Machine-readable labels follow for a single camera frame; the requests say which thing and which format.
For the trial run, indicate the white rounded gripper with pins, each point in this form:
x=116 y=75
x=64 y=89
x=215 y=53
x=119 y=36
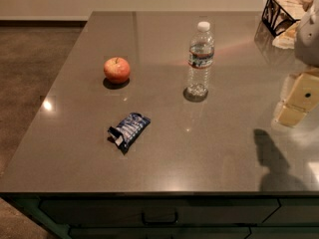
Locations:
x=309 y=39

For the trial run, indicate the clear plastic water bottle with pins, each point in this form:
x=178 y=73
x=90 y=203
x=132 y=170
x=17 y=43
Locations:
x=200 y=61

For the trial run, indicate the dark cabinet drawer front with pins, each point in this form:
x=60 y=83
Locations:
x=121 y=212

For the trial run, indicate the blue snack bag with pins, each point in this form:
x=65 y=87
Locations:
x=128 y=130

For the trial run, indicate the red apple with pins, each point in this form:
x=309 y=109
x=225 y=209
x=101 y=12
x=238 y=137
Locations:
x=117 y=70

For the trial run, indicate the black wire basket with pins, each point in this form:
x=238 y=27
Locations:
x=279 y=15

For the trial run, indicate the black drawer handle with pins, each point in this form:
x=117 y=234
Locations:
x=159 y=222

